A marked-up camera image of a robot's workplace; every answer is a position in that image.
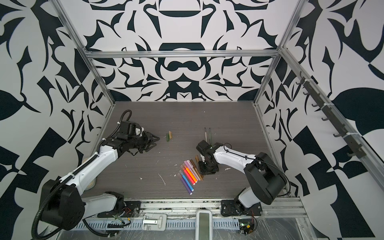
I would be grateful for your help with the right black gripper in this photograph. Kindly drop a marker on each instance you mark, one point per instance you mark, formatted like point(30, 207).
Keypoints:
point(203, 171)

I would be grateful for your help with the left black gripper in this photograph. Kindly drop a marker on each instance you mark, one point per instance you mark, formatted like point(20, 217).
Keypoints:
point(149, 140)

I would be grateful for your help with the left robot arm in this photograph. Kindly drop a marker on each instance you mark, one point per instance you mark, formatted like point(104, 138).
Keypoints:
point(62, 206)

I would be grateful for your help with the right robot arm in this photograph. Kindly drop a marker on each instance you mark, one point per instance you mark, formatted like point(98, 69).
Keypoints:
point(266, 180)

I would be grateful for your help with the lilac marker pen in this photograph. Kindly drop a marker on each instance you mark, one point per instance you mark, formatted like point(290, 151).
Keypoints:
point(189, 167)

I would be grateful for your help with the orange marker pen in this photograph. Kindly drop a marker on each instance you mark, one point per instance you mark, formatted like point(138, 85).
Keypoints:
point(191, 175)

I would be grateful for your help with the pink cream marker pen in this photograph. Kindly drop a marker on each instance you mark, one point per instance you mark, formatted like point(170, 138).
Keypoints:
point(192, 168)

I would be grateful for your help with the red marker pen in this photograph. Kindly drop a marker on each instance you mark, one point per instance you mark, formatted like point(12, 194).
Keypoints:
point(189, 176)

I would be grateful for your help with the purple marker pen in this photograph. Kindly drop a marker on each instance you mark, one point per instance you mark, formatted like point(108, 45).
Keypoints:
point(185, 184)

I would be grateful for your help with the white handheld device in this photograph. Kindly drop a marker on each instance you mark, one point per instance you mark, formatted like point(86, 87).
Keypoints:
point(204, 225)

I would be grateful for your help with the small circuit board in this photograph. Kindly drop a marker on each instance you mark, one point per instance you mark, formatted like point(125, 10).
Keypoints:
point(247, 226)

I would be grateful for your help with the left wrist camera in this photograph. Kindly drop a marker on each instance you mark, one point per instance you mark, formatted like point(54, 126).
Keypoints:
point(138, 131)

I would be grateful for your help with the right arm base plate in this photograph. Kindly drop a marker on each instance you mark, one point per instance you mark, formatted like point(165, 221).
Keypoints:
point(235, 208)

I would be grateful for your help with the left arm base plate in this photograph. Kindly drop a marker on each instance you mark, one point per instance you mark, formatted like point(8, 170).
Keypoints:
point(124, 210)

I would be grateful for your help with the white latch bracket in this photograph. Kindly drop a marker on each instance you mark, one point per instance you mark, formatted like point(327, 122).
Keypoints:
point(154, 222)

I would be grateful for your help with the aluminium frame crossbar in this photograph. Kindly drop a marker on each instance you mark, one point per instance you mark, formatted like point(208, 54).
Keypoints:
point(180, 54)

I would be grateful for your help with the wall hook rail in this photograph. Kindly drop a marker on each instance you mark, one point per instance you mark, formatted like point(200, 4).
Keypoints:
point(333, 115)

